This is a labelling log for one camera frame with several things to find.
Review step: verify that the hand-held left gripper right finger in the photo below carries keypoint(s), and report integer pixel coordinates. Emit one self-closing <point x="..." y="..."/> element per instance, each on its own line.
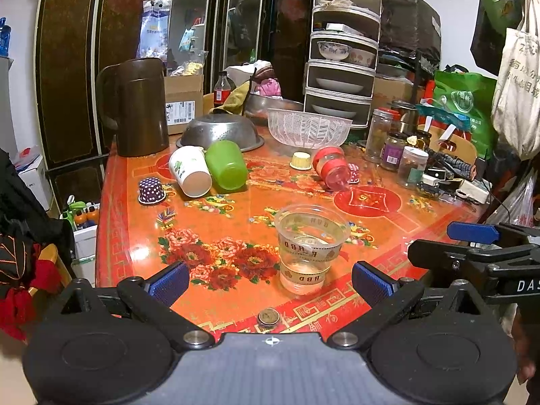
<point x="372" y="283"/>

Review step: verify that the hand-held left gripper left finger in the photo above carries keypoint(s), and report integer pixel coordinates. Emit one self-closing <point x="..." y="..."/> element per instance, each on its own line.
<point x="168" y="283"/>

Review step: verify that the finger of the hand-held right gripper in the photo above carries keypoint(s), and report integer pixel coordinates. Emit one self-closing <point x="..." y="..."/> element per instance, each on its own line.
<point x="470" y="232"/>
<point x="434" y="254"/>

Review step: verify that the person's right forearm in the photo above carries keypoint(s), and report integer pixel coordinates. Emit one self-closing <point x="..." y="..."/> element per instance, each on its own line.
<point x="525" y="354"/>

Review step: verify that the clear plastic cup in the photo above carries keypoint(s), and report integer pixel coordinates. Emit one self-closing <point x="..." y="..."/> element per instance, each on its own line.
<point x="310" y="253"/>

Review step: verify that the purple polka dot cup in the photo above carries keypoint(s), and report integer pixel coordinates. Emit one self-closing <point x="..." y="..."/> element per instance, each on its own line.
<point x="151" y="190"/>

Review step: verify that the small polka dot cup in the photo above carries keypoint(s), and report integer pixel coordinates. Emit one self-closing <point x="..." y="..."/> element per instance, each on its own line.
<point x="354" y="174"/>

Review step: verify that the white paper cup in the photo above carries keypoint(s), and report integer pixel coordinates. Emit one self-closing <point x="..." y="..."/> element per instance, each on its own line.
<point x="190" y="168"/>

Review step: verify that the pink red plastic cup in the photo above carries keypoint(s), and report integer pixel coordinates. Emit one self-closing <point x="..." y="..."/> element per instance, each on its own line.
<point x="331" y="166"/>

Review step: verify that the green plastic cup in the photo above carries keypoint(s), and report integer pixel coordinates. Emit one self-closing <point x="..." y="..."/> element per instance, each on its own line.
<point x="227" y="164"/>

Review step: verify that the small yellow cup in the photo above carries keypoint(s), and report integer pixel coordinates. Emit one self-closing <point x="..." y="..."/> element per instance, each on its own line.
<point x="301" y="160"/>

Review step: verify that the white power strip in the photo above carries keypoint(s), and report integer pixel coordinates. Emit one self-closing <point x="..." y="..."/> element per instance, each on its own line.
<point x="474" y="192"/>

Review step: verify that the white plastic bag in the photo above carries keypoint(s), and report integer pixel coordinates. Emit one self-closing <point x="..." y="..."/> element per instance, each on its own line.
<point x="521" y="202"/>

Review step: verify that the white lid glass jar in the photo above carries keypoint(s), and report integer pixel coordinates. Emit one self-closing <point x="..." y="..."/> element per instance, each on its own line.
<point x="411" y="168"/>

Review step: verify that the box of small bottles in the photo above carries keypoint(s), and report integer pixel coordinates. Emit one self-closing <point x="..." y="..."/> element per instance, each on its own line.
<point x="84" y="228"/>

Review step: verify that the small round metal cap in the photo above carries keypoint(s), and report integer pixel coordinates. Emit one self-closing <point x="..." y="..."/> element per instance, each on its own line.
<point x="268" y="317"/>

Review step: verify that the purple label glass jar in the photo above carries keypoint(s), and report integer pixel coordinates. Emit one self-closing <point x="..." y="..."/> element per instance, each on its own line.
<point x="394" y="154"/>

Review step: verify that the wooden chair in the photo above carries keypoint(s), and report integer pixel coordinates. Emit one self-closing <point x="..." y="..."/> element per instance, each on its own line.
<point x="52" y="261"/>

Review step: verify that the blue paper bag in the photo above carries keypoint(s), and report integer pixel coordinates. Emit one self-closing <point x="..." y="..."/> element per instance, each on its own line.
<point x="443" y="116"/>

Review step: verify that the green shopping bag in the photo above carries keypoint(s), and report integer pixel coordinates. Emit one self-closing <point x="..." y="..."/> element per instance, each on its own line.
<point x="468" y="101"/>

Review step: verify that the tall glass jar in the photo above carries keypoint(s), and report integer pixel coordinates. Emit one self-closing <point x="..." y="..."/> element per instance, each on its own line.
<point x="379" y="135"/>

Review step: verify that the canvas tote bag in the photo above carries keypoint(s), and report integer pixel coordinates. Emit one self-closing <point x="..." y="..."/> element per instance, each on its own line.
<point x="519" y="93"/>

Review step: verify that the dark clothing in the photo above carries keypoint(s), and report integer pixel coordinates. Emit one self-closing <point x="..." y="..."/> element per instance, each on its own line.
<point x="21" y="219"/>

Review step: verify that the metal colander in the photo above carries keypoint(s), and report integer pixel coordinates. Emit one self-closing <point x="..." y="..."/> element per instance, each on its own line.
<point x="221" y="128"/>

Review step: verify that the white carton box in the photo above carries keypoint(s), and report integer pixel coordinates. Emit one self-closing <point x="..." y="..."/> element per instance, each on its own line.
<point x="36" y="181"/>

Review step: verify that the clear plastic basket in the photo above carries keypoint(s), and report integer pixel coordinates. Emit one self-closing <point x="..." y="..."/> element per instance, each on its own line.
<point x="310" y="126"/>

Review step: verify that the white plate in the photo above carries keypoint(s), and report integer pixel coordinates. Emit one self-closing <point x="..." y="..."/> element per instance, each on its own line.
<point x="335" y="112"/>
<point x="339" y="86"/>

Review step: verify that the brown plastic pitcher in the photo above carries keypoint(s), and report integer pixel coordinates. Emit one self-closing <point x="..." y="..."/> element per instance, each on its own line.
<point x="139" y="105"/>

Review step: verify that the black hanging bag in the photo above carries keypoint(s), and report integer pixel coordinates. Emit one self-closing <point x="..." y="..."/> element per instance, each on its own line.
<point x="485" y="50"/>

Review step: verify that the cardboard box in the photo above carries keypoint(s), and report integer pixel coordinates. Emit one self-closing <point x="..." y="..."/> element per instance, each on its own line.
<point x="183" y="101"/>

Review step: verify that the yellow green cloth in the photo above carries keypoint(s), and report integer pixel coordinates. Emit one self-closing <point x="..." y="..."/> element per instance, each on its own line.
<point x="236" y="99"/>

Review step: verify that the dark soda bottle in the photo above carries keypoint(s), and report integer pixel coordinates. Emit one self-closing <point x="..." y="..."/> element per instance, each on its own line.
<point x="222" y="90"/>

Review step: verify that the metal bowl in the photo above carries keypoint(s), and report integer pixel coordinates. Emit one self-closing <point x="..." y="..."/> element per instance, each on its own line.
<point x="274" y="107"/>

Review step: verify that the floral bowl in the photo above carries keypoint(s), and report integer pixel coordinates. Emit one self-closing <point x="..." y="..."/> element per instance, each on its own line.
<point x="363" y="57"/>

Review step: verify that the black storage bag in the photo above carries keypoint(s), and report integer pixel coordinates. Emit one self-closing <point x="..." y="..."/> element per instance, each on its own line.
<point x="411" y="25"/>

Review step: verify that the pink cloth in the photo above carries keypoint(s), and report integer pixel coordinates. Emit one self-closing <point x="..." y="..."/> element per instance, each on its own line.
<point x="268" y="87"/>

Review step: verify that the blue patterned bowl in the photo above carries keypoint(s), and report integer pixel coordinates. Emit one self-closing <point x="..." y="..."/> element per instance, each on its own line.
<point x="333" y="50"/>

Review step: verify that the dark wooden wardrobe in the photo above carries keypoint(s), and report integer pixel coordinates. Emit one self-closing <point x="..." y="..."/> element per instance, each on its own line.
<point x="76" y="71"/>

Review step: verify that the white stacked dish rack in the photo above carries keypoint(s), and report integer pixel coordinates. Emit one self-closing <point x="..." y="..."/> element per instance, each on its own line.
<point x="344" y="29"/>

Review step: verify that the blue white snack bag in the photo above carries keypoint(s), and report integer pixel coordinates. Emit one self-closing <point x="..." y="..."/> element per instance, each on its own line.
<point x="154" y="29"/>

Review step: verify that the blue water bottle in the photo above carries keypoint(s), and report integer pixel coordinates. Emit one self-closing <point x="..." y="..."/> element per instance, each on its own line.
<point x="3" y="38"/>

